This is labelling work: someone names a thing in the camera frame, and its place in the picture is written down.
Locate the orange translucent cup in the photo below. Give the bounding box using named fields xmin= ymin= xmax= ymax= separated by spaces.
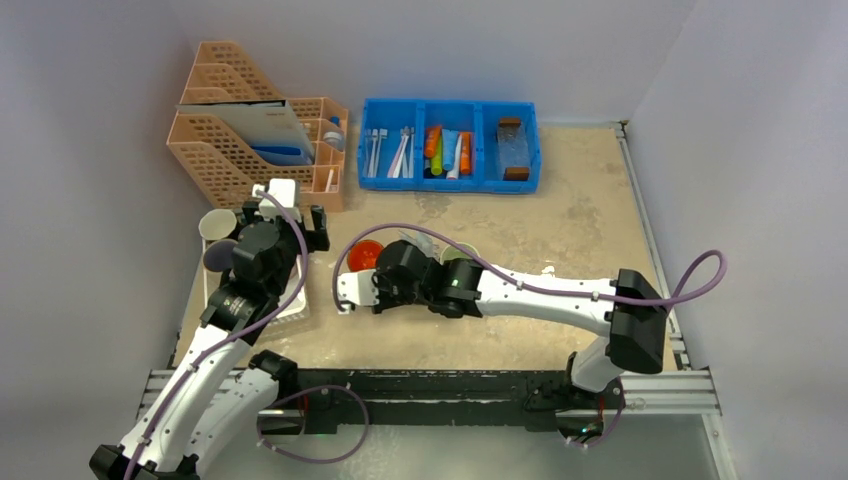
xmin=346 ymin=239 xmax=384 ymax=272

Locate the light green ceramic mug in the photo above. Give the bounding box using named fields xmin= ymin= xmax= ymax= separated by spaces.
xmin=440 ymin=242 xmax=479 ymax=263

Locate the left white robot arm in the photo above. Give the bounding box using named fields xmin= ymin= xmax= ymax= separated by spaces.
xmin=89 ymin=201 xmax=330 ymax=479

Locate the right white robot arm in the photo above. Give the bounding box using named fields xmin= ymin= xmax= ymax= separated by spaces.
xmin=372 ymin=241 xmax=668 ymax=407

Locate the white plastic cup bin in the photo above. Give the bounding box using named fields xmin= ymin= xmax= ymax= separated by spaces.
xmin=201 ymin=220 xmax=308 ymax=331

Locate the purple ceramic mug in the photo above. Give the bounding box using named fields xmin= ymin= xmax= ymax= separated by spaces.
xmin=201 ymin=238 xmax=238 ymax=273

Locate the cream ceramic mug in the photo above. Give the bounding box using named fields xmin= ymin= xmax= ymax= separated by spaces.
xmin=198 ymin=209 xmax=238 ymax=242

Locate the white red capped tube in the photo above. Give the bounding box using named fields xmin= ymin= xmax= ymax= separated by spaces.
xmin=446 ymin=155 xmax=461 ymax=180

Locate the yellow green small tube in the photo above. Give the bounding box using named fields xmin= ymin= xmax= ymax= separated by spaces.
xmin=430 ymin=147 xmax=444 ymax=177

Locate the white paper folder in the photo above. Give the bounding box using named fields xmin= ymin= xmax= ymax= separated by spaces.
xmin=177 ymin=100 xmax=315 ymax=166

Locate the blue plastic compartment bin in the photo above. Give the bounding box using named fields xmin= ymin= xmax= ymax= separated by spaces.
xmin=357 ymin=99 xmax=543 ymax=194

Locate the orange small tube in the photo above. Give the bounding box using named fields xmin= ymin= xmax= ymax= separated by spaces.
xmin=424 ymin=125 xmax=442 ymax=158

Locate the blue small tube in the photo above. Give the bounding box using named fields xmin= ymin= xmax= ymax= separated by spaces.
xmin=442 ymin=129 xmax=460 ymax=172

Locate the brown wooden block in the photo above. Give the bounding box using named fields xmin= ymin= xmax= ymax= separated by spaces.
xmin=503 ymin=166 xmax=531 ymax=182

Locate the peach plastic desk organizer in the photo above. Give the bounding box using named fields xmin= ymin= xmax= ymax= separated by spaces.
xmin=166 ymin=41 xmax=348 ymax=212

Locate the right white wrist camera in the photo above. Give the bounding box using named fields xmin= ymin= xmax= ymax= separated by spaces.
xmin=336 ymin=269 xmax=379 ymax=315

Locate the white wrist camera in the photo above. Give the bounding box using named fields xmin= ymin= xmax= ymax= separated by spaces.
xmin=336 ymin=269 xmax=379 ymax=315
xmin=251 ymin=178 xmax=302 ymax=222

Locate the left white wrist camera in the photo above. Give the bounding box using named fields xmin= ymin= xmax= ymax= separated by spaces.
xmin=251 ymin=178 xmax=302 ymax=222

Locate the black aluminium base frame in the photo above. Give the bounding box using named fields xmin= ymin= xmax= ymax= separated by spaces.
xmin=139 ymin=367 xmax=720 ymax=439

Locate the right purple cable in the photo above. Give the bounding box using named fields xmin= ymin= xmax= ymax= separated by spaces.
xmin=331 ymin=222 xmax=729 ymax=452

